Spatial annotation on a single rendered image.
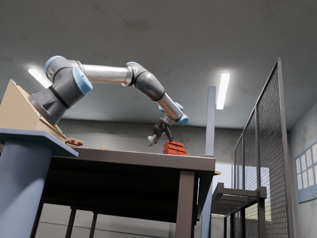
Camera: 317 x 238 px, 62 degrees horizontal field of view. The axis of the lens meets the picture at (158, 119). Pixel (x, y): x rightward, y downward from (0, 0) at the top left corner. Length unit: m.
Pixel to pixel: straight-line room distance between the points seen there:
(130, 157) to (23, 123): 0.45
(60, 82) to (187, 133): 5.64
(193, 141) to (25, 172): 5.70
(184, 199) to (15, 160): 0.65
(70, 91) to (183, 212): 0.65
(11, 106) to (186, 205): 0.77
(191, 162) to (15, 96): 0.74
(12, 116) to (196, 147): 5.66
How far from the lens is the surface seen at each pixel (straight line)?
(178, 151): 2.21
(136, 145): 6.61
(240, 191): 2.46
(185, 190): 1.14
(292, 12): 3.56
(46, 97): 1.11
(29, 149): 1.04
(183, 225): 1.13
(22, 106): 1.09
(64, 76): 1.14
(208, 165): 1.14
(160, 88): 1.40
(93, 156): 1.23
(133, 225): 6.31
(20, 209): 1.03
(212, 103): 3.44
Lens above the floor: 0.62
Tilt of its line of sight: 22 degrees up
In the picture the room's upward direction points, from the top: 7 degrees clockwise
